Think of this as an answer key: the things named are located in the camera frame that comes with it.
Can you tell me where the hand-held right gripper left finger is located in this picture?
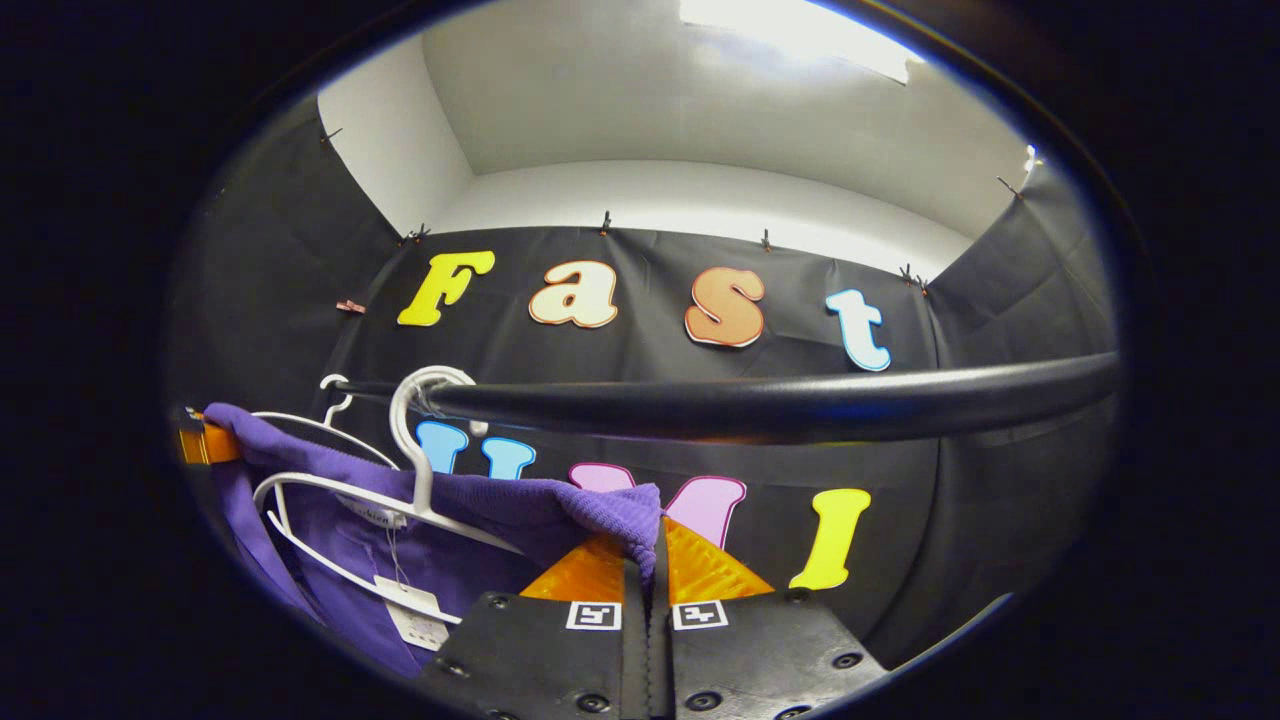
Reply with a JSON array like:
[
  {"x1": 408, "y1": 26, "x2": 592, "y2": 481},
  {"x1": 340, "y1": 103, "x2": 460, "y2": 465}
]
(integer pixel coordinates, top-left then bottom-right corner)
[{"x1": 415, "y1": 533, "x2": 649, "y2": 720}]

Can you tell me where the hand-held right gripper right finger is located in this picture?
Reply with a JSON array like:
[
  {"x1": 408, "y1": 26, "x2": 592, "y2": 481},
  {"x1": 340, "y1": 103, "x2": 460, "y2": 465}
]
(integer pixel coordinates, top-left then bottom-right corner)
[{"x1": 650, "y1": 515, "x2": 891, "y2": 720}]

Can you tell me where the purple ribbed garment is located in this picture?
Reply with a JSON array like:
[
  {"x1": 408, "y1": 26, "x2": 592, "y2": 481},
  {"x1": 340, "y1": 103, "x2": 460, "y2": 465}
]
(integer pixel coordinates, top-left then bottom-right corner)
[{"x1": 200, "y1": 403, "x2": 663, "y2": 681}]

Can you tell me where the white plastic clothes hanger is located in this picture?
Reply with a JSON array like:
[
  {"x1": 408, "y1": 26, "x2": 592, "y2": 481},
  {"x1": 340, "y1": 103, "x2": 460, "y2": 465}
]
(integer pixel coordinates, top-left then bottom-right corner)
[
  {"x1": 250, "y1": 365, "x2": 526, "y2": 626},
  {"x1": 250, "y1": 373, "x2": 401, "y2": 471}
]

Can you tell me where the black backdrop cloth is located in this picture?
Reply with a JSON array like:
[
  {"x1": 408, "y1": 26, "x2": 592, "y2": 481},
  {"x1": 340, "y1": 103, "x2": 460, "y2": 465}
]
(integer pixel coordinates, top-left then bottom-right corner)
[{"x1": 165, "y1": 95, "x2": 1121, "y2": 681}]

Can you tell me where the large ceiling light panel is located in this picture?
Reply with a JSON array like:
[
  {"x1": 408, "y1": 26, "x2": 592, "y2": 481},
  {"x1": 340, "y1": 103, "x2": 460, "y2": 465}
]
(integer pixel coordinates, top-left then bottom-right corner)
[{"x1": 680, "y1": 0, "x2": 921, "y2": 86}]

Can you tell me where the black clothes rail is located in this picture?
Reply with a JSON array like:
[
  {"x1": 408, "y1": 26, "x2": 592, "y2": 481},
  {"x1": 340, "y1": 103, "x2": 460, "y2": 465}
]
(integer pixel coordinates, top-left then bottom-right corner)
[{"x1": 335, "y1": 352, "x2": 1121, "y2": 443}]

